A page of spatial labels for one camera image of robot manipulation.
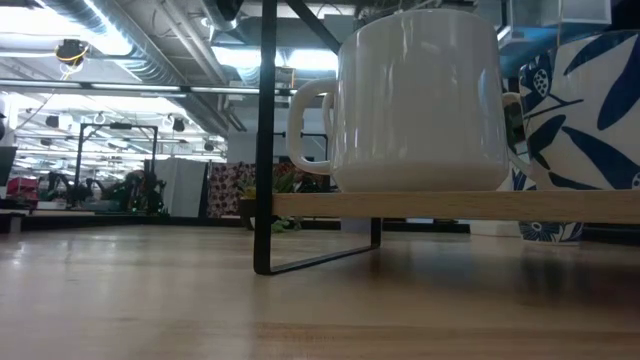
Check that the plain white mug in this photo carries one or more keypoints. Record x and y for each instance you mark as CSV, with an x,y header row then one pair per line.
x,y
420,100

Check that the blue and white leaf mug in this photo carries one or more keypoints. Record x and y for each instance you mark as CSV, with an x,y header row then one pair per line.
x,y
585,125

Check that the black background robot arm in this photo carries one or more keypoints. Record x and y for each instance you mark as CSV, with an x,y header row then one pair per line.
x,y
57,182
140,190

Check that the potted green plant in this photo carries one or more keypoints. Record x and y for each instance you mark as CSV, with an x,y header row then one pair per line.
x,y
247,210

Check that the floral patterned panel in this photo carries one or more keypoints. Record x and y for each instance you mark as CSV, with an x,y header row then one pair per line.
x,y
227,190

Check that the yellow ceiling box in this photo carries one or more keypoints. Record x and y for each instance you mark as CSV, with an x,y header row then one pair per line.
x,y
286,76

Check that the wooden rack shelf board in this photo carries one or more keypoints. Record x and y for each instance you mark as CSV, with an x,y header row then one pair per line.
x,y
450,206

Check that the white partition panel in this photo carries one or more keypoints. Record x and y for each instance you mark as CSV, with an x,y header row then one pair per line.
x,y
180,187

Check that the long ceiling light bar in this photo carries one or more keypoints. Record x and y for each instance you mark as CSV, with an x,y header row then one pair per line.
x,y
150,87

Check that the blue and white flower mug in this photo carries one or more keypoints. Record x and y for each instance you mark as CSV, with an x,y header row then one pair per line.
x,y
550,232

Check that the teal blue panel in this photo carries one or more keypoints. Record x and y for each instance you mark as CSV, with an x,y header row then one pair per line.
x,y
525,50

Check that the black yellow hanging device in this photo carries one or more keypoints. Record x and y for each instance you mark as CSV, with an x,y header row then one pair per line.
x,y
71,51

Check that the red box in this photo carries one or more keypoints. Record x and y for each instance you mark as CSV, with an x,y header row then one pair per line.
x,y
22,189

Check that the dark monitor screen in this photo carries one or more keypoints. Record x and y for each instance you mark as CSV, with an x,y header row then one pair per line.
x,y
7,165

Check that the small black camera frame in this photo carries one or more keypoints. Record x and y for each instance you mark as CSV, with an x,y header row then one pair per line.
x,y
306,134

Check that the black metal rack frame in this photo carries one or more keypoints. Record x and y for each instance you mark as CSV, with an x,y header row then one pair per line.
x,y
265,150

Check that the black workstation frame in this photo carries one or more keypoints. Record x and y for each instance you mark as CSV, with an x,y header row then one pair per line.
x,y
154,145

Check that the black table edge rail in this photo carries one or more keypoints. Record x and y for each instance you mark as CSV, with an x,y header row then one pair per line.
x,y
100,221

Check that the small grey post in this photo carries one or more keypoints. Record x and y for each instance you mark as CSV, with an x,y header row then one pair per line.
x,y
15,222

